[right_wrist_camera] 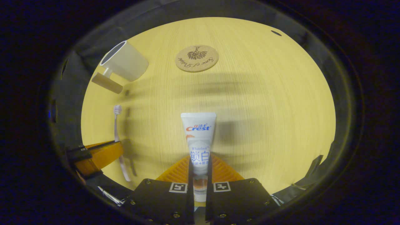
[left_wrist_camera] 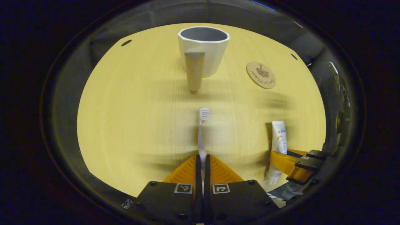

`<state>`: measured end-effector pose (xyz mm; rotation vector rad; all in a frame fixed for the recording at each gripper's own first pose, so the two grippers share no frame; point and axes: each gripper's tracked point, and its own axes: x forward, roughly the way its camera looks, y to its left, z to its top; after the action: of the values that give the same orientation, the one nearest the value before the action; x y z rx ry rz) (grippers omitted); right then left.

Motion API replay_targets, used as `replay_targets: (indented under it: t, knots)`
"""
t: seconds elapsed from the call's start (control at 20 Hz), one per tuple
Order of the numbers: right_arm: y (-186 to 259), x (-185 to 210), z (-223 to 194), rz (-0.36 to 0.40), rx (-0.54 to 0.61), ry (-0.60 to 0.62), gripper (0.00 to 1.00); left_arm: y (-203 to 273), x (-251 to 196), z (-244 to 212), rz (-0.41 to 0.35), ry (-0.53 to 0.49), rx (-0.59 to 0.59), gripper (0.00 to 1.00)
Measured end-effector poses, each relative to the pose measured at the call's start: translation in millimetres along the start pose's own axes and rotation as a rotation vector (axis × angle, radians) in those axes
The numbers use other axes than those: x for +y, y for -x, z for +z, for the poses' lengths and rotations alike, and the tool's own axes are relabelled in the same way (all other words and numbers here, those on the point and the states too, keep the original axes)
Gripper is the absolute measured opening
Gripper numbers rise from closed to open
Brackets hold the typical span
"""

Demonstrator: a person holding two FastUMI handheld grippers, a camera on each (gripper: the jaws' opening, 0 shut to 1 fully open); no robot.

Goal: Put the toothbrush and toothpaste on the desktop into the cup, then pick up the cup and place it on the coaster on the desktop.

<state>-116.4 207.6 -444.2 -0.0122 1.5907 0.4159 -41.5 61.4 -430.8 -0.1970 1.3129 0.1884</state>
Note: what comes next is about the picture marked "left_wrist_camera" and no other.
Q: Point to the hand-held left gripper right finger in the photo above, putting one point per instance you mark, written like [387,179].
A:
[207,175]

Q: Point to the black backdrop cloth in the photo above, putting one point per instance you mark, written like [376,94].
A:
[150,15]

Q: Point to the round wooden coaster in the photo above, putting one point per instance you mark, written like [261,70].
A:
[261,75]

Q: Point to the pale purple toothbrush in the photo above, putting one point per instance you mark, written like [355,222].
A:
[202,137]

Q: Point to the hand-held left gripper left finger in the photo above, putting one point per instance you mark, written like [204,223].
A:
[198,175]

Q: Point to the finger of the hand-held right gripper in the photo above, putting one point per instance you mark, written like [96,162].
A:
[279,159]
[301,175]

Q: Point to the white toothpaste tube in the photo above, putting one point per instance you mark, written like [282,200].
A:
[279,137]

